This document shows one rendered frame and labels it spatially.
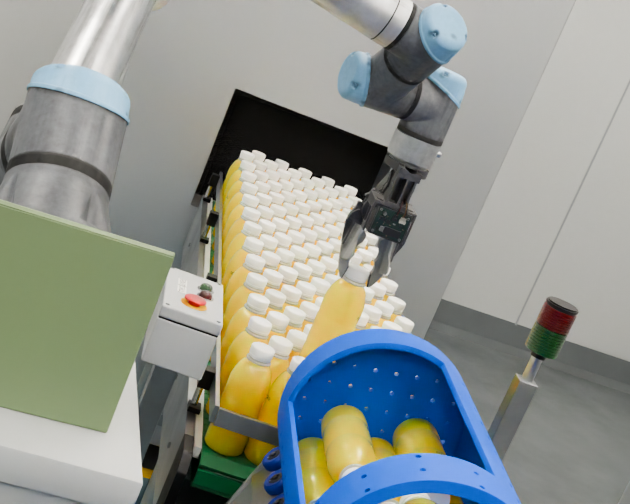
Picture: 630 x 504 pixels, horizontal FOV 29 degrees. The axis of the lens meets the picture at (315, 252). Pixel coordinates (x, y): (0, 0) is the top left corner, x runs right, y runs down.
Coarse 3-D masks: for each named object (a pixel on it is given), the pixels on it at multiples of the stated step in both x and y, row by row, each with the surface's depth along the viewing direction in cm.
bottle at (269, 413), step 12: (288, 372) 192; (276, 384) 192; (276, 396) 192; (264, 408) 193; (276, 408) 192; (264, 420) 193; (276, 420) 192; (252, 444) 194; (264, 444) 193; (252, 456) 194
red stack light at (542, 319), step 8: (544, 304) 221; (544, 312) 220; (552, 312) 219; (560, 312) 219; (536, 320) 222; (544, 320) 220; (552, 320) 219; (560, 320) 219; (568, 320) 219; (552, 328) 219; (560, 328) 219; (568, 328) 220
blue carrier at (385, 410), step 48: (384, 336) 172; (288, 384) 174; (336, 384) 176; (384, 384) 177; (432, 384) 177; (288, 432) 163; (384, 432) 179; (480, 432) 152; (288, 480) 153; (384, 480) 132; (432, 480) 131; (480, 480) 134
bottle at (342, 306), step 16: (336, 288) 194; (352, 288) 194; (336, 304) 193; (352, 304) 193; (320, 320) 195; (336, 320) 194; (352, 320) 194; (320, 336) 195; (336, 336) 195; (304, 352) 197
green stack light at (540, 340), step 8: (536, 328) 221; (544, 328) 220; (528, 336) 223; (536, 336) 221; (544, 336) 220; (552, 336) 220; (560, 336) 220; (528, 344) 222; (536, 344) 221; (544, 344) 220; (552, 344) 220; (560, 344) 221; (536, 352) 221; (544, 352) 220; (552, 352) 221
